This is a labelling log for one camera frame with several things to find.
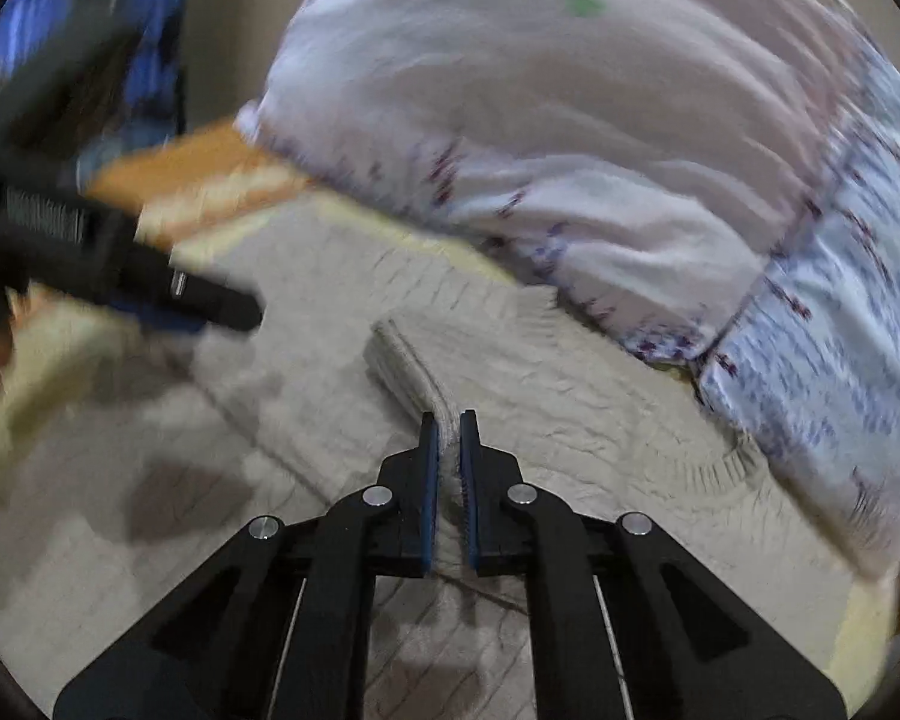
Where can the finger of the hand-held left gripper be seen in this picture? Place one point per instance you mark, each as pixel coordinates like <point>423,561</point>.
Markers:
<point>210,300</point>

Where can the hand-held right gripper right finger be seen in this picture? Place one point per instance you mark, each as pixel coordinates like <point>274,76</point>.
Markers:
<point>469,499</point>

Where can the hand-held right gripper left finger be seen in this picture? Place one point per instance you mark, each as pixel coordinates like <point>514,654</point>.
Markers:
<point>428,499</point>

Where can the beige knit sweater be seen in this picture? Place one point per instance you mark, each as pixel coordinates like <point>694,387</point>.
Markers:
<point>570,427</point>

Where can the yellow patterned bed sheet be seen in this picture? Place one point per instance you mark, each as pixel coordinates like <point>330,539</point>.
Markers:
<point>217,187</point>

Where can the blue cloth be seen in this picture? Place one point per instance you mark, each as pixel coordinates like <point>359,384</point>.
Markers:
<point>154,22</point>

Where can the white floral pillow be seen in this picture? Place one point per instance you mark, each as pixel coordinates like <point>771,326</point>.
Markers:
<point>532,127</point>

